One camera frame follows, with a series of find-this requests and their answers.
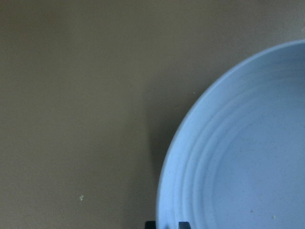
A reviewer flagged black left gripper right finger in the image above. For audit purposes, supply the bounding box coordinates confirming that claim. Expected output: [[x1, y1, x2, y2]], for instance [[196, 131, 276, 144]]
[[178, 221, 191, 229]]

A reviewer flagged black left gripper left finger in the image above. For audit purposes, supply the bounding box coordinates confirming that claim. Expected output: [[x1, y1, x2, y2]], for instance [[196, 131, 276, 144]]
[[144, 221, 155, 229]]

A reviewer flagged blue round plate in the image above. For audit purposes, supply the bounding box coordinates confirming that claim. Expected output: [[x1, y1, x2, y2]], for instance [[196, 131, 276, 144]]
[[156, 40, 305, 229]]

